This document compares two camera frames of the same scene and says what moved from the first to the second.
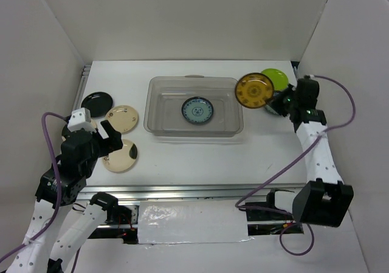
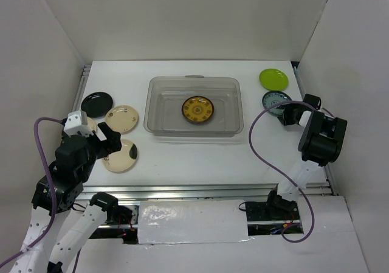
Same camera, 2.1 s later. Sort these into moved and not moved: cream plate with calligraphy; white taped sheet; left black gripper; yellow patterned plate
Moved: yellow patterned plate
Not moved: left black gripper; cream plate with calligraphy; white taped sheet
